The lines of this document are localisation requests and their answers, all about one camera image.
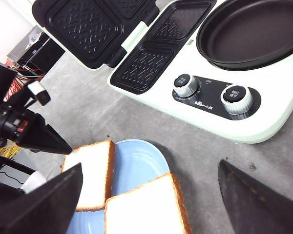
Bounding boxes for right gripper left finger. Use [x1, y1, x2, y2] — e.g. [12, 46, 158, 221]
[0, 163, 83, 234]

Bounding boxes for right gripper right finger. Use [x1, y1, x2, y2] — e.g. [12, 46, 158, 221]
[218, 159, 293, 234]

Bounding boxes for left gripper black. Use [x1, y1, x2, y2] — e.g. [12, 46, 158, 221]
[0, 62, 72, 155]

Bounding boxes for white bread slice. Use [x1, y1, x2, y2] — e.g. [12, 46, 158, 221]
[105, 172, 192, 234]
[62, 139, 116, 212]

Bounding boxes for breakfast maker hinged lid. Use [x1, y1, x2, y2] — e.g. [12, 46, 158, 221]
[32, 0, 160, 69]

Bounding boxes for mint green breakfast maker base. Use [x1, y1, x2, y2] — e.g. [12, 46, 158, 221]
[108, 0, 293, 143]

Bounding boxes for metal equipment box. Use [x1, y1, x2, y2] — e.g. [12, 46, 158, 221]
[7, 26, 64, 78]

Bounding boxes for blue round plate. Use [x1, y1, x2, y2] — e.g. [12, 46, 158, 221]
[66, 139, 169, 234]

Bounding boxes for right silver control knob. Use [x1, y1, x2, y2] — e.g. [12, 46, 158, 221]
[220, 84, 253, 115]

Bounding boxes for silver control knob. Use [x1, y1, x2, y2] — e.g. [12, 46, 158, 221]
[220, 84, 253, 115]
[173, 74, 199, 98]

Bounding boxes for left silver control knob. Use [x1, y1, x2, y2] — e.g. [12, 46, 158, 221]
[173, 74, 199, 98]

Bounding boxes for black round frying pan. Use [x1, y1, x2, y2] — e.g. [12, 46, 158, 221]
[196, 0, 293, 71]

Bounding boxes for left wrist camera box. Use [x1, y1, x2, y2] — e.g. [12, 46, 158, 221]
[27, 80, 51, 106]

